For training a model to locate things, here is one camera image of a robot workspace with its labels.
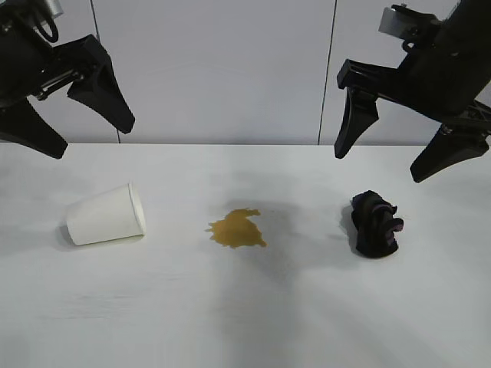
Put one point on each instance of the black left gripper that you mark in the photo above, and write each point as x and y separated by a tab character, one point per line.
27	57

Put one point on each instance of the black right camera mount bracket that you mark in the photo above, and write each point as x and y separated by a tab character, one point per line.
424	23

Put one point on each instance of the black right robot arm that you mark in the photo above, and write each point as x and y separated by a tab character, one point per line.
475	15

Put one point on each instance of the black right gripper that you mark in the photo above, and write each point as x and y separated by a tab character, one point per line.
433	84

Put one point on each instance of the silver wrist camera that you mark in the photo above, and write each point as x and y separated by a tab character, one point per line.
53	7
391	21

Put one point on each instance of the brown liquid spill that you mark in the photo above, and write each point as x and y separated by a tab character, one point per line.
236	230

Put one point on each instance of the black purple cloth rag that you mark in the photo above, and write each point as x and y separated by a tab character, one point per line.
374	230

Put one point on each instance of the white paper cup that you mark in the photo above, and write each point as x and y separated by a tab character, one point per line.
103	214

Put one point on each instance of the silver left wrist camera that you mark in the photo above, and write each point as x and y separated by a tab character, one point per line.
53	7

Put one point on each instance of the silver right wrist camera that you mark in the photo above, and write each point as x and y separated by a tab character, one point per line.
391	21

